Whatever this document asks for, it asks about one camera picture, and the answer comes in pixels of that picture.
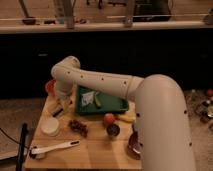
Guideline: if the bunch of dark grapes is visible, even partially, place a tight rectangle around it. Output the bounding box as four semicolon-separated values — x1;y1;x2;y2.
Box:
69;120;88;137

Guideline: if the orange bowl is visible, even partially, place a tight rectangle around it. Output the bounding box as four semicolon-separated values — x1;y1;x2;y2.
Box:
45;79;55;97

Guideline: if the white round container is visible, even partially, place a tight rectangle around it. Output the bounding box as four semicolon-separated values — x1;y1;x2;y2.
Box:
41;118;59;136

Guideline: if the black stand pole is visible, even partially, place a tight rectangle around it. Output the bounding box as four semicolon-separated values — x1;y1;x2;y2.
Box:
15;123;28;171

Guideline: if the white packet in tray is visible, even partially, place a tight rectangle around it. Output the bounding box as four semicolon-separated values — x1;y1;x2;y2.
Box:
81;91;94;106

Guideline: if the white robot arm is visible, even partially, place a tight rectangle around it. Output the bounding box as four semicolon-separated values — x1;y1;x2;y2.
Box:
51;56;196;171

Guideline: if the small metal cup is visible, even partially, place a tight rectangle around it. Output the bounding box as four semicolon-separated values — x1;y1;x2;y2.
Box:
106;124;120;137

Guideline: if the red apple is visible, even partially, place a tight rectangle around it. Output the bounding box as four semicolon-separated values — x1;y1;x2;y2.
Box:
103;113;115;127

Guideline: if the dark metal bowl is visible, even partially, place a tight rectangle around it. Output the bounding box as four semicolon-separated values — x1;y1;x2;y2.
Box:
127;132;140;159

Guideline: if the green item in tray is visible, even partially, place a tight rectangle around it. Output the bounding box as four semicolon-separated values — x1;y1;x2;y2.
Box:
94;92;101;108

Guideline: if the green plastic tray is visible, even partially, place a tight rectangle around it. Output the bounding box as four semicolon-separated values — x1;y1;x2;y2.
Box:
75;86;129;115

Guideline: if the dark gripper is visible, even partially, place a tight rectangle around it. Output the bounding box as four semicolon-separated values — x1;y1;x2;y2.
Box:
50;99;72;117

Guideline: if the yellow banana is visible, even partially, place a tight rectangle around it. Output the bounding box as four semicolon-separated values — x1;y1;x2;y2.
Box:
115;114;135;123

